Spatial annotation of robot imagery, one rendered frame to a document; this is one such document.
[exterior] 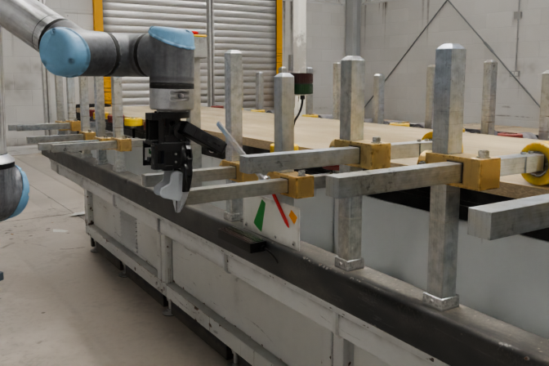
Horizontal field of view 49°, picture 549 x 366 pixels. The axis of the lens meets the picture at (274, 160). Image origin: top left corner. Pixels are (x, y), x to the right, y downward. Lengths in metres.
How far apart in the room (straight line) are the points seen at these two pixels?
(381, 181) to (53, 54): 0.66
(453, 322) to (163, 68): 0.70
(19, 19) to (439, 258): 0.91
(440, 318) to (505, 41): 8.70
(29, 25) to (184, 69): 0.31
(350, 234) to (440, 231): 0.25
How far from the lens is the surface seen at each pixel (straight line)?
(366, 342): 1.32
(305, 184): 1.38
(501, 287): 1.29
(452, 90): 1.03
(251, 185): 1.34
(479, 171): 0.98
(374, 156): 1.16
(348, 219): 1.24
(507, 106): 9.60
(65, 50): 1.19
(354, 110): 1.21
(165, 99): 1.21
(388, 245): 1.49
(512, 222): 0.69
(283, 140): 1.42
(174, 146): 1.22
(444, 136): 1.04
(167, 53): 1.21
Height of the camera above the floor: 1.10
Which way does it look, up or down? 8 degrees down
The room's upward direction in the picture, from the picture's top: straight up
